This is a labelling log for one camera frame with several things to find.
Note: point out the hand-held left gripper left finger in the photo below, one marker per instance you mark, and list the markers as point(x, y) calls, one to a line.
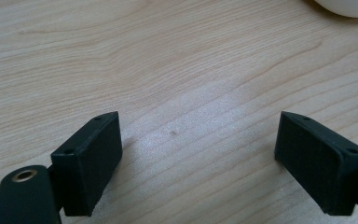
point(87, 165)

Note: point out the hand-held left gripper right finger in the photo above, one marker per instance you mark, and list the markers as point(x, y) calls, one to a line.
point(320, 165)

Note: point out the white plastic bin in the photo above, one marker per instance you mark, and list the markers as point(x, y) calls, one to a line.
point(348, 7)

